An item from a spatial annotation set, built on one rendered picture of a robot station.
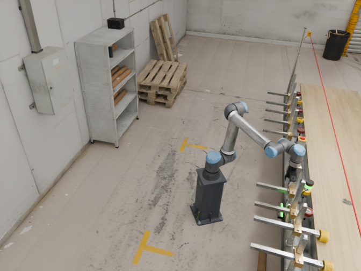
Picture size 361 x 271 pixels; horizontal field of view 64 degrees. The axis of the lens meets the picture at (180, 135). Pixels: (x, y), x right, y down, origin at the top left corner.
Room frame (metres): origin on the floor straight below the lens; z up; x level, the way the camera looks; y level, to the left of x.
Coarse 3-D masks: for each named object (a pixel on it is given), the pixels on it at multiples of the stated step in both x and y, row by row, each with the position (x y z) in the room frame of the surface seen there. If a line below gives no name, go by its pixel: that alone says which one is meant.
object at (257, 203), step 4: (256, 204) 1.67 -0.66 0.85; (260, 204) 1.67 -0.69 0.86; (264, 204) 1.67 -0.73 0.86; (268, 204) 1.67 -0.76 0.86; (268, 208) 1.65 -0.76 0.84; (272, 208) 1.64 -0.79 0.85; (276, 208) 1.63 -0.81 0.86; (280, 208) 1.63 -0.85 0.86; (284, 208) 1.64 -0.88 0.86; (284, 212) 1.61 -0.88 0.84; (288, 212) 1.60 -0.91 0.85; (304, 216) 1.57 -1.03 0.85
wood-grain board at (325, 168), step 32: (320, 96) 3.68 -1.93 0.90; (352, 96) 3.72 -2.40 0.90; (320, 128) 2.84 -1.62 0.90; (352, 128) 2.87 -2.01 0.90; (320, 160) 2.24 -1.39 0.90; (352, 160) 2.26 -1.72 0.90; (320, 192) 1.79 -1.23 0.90; (352, 192) 1.81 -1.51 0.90; (320, 224) 1.45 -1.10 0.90; (352, 224) 1.47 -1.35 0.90; (320, 256) 1.18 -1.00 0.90; (352, 256) 1.19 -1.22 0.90
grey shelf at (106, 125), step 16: (96, 32) 3.98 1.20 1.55; (112, 32) 4.02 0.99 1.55; (128, 32) 4.12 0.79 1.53; (80, 48) 3.53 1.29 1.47; (96, 48) 3.48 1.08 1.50; (128, 48) 4.27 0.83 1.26; (80, 64) 3.54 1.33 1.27; (96, 64) 3.49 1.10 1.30; (112, 64) 3.62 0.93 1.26; (128, 64) 4.34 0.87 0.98; (96, 80) 3.49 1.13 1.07; (128, 80) 4.35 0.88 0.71; (96, 96) 3.50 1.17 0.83; (112, 96) 3.46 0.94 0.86; (128, 96) 4.15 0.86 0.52; (96, 112) 3.51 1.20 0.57; (112, 112) 3.46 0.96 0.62; (128, 112) 4.29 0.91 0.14; (96, 128) 3.52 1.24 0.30; (112, 128) 3.46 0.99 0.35
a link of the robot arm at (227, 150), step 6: (240, 102) 2.34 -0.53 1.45; (240, 108) 2.28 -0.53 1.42; (246, 108) 2.32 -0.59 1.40; (240, 114) 2.29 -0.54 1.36; (228, 126) 2.34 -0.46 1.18; (234, 126) 2.30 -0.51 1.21; (228, 132) 2.33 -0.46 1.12; (234, 132) 2.31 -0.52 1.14; (228, 138) 2.32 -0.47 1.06; (234, 138) 2.32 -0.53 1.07; (228, 144) 2.32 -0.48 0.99; (234, 144) 2.34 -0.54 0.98; (222, 150) 2.35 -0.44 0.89; (228, 150) 2.32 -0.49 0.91; (234, 150) 2.37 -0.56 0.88; (228, 156) 2.31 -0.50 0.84; (234, 156) 2.36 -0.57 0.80; (228, 162) 2.32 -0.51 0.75
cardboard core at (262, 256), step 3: (261, 252) 1.75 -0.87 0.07; (258, 255) 1.73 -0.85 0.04; (261, 255) 1.71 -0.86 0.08; (264, 255) 1.71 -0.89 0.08; (258, 258) 1.70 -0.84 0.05; (261, 258) 1.68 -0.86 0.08; (264, 258) 1.68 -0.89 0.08; (258, 261) 1.66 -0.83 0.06; (261, 261) 1.65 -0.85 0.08; (264, 261) 1.65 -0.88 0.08; (258, 264) 1.63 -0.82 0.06; (261, 264) 1.62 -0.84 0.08; (264, 264) 1.62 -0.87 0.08; (258, 267) 1.59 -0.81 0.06; (261, 267) 1.58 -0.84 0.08; (264, 267) 1.59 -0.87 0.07; (258, 270) 1.56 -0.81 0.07; (261, 270) 1.55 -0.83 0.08; (264, 270) 1.56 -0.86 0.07
